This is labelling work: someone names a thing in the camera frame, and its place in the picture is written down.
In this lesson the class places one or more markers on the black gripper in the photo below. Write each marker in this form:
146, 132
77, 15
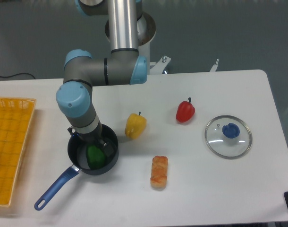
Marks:
104, 144

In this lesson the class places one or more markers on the green bell pepper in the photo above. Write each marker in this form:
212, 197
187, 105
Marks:
95, 157

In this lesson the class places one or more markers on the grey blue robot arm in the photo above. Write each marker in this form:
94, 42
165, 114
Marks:
82, 72

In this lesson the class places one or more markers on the yellow bell pepper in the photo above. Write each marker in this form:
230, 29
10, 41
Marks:
135, 125

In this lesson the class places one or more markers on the braided bread loaf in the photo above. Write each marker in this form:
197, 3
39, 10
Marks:
159, 172

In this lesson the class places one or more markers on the yellow woven basket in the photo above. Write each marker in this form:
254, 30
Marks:
15, 119

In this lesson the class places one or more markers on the red bell pepper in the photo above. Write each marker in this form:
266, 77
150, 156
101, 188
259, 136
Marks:
185, 111

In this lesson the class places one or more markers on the glass lid blue knob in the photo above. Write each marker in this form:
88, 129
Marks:
228, 137

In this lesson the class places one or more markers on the black pot blue handle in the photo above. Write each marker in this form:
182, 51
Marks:
77, 155

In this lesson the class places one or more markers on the white left table bracket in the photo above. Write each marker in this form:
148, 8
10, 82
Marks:
159, 67

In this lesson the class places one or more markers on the white table bracket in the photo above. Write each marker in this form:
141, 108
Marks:
159, 67
215, 66

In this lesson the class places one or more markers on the white right table bracket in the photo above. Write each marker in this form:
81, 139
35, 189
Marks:
215, 66

